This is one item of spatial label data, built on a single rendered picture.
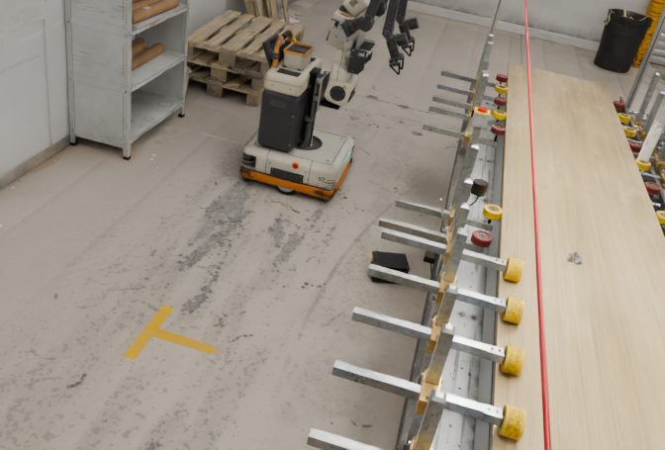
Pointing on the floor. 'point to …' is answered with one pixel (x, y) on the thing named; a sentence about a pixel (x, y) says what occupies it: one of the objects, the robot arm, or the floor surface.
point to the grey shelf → (116, 104)
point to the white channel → (653, 133)
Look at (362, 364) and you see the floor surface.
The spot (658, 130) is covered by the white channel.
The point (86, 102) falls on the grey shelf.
